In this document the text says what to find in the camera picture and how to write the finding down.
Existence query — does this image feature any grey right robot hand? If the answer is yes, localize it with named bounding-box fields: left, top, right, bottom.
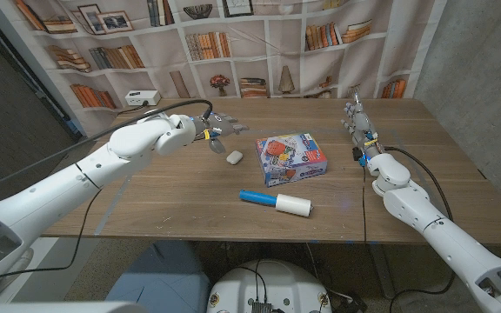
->
left=340, top=91, right=384, bottom=160

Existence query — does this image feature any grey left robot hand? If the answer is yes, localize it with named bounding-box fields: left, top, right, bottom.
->
left=191, top=111, right=251, bottom=155

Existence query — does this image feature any colourful Snap Circuits box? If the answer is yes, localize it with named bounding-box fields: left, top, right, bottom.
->
left=254, top=132, right=329, bottom=189

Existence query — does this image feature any printed bookshelf backdrop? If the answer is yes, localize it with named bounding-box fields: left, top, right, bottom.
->
left=0, top=0, right=450, bottom=143

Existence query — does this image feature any white power strip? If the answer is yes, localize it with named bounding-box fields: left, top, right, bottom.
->
left=124, top=90, right=162, bottom=107

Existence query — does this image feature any grey table leg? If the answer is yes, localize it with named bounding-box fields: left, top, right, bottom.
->
left=367, top=243, right=397, bottom=301

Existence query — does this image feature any blue grey stool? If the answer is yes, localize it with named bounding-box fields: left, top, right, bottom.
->
left=104, top=241, right=212, bottom=313

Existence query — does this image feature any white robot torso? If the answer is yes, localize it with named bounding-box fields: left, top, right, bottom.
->
left=206, top=259, right=333, bottom=313

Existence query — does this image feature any white floor board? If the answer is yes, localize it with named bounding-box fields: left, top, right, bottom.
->
left=0, top=236, right=102, bottom=303

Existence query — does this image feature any white sneaker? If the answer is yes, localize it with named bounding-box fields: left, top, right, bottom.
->
left=0, top=247, right=34, bottom=303

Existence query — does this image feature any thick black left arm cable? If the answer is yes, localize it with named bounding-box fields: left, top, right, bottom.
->
left=0, top=98, right=214, bottom=199

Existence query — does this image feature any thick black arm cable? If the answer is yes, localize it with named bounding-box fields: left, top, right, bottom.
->
left=383, top=145, right=457, bottom=313
left=0, top=98, right=214, bottom=199

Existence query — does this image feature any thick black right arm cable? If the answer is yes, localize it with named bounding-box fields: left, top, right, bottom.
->
left=383, top=145, right=457, bottom=313

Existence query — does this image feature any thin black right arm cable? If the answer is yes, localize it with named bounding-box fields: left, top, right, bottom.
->
left=361, top=164, right=368, bottom=244

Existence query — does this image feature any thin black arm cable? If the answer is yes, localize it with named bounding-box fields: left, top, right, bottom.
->
left=0, top=189, right=104, bottom=286
left=361, top=164, right=368, bottom=244

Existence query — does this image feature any black power strip cable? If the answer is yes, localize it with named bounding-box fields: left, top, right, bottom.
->
left=115, top=100, right=150, bottom=117

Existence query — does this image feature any blue handled white lint roller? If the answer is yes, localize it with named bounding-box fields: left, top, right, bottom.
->
left=238, top=189, right=313, bottom=218

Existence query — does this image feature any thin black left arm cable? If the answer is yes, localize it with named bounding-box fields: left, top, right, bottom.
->
left=0, top=189, right=104, bottom=286

